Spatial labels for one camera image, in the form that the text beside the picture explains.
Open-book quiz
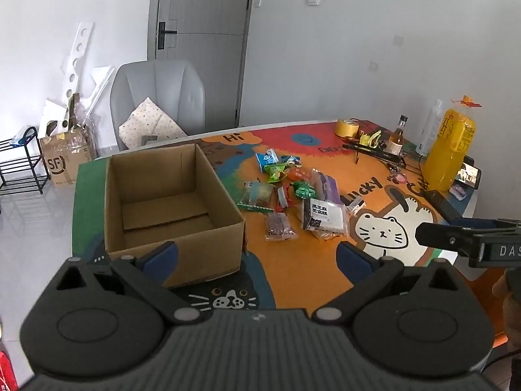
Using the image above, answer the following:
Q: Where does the white bread snack pack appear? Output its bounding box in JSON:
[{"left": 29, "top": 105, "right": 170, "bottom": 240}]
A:
[{"left": 301, "top": 199, "right": 348, "bottom": 240}]

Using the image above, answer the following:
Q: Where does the purple snack pack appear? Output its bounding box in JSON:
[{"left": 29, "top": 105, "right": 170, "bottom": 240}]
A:
[{"left": 311, "top": 168, "right": 342, "bottom": 205}]

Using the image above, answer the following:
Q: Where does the brown cracker snack pack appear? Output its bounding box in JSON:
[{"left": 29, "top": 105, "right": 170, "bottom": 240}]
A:
[{"left": 265, "top": 213, "right": 298, "bottom": 241}]

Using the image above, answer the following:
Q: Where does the orange red snack packet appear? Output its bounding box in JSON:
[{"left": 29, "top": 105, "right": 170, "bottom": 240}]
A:
[{"left": 286, "top": 167, "right": 313, "bottom": 182}]

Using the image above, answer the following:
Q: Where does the clear nut snack pack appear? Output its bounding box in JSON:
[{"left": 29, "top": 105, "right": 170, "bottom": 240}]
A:
[{"left": 237, "top": 181, "right": 275, "bottom": 214}]

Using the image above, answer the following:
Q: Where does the blue green plum packet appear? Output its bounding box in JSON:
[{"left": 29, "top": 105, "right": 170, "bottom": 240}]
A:
[{"left": 281, "top": 154, "right": 302, "bottom": 167}]

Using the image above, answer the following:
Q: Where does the blue candy packet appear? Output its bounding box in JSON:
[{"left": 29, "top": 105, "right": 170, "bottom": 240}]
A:
[{"left": 255, "top": 148, "right": 279, "bottom": 171}]

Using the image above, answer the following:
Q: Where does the green candy packet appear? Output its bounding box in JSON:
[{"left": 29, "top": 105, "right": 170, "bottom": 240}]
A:
[{"left": 263, "top": 163, "right": 293, "bottom": 184}]

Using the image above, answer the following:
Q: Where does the black smartphone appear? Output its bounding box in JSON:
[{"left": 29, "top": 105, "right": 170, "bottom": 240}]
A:
[{"left": 455, "top": 163, "right": 481, "bottom": 190}]

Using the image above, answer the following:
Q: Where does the open cardboard box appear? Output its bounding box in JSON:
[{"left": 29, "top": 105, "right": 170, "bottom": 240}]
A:
[{"left": 104, "top": 144, "right": 246, "bottom": 287}]

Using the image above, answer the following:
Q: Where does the colourful cartoon table mat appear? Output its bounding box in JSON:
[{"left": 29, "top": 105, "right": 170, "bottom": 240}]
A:
[{"left": 70, "top": 119, "right": 480, "bottom": 310}]

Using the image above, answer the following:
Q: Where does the black folding stand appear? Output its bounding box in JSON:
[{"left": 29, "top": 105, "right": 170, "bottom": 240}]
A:
[{"left": 342, "top": 141, "right": 421, "bottom": 172}]

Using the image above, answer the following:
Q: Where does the clear plastic bottle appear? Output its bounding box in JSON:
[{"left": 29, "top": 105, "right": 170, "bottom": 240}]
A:
[{"left": 416, "top": 100, "right": 443, "bottom": 156}]

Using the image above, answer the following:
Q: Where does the small brown glass bottle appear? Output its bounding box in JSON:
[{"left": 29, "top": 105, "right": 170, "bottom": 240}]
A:
[{"left": 385, "top": 115, "right": 408, "bottom": 155}]

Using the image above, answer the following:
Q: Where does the yellow crumpled wrapper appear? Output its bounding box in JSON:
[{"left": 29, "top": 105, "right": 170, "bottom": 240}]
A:
[{"left": 359, "top": 130, "right": 382, "bottom": 148}]

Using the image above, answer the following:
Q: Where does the SF cardboard shipping box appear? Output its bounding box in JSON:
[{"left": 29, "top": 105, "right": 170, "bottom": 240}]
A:
[{"left": 40, "top": 127, "right": 96, "bottom": 185}]

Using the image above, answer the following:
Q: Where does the yellow tape roll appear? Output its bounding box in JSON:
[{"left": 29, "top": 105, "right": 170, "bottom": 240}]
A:
[{"left": 335, "top": 119, "right": 359, "bottom": 138}]

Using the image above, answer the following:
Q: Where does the dotted beige cushion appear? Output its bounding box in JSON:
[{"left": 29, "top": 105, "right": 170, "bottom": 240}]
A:
[{"left": 118, "top": 97, "right": 187, "bottom": 149}]

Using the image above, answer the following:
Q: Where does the black shoe rack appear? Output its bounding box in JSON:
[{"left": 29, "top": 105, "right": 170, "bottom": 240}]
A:
[{"left": 1, "top": 126, "right": 50, "bottom": 197}]

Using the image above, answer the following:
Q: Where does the grey padded chair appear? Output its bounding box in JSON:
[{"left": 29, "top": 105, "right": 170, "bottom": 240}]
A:
[{"left": 109, "top": 59, "right": 206, "bottom": 135}]

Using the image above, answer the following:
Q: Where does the white perforated foam board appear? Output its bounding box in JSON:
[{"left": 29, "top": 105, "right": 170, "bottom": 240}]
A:
[{"left": 42, "top": 21, "right": 115, "bottom": 136}]

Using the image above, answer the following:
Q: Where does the grey door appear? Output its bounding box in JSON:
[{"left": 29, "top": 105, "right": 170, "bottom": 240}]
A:
[{"left": 147, "top": 0, "right": 250, "bottom": 131}]

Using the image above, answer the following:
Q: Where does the black door handle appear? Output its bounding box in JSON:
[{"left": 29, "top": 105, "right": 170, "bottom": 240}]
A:
[{"left": 157, "top": 22, "right": 177, "bottom": 51}]

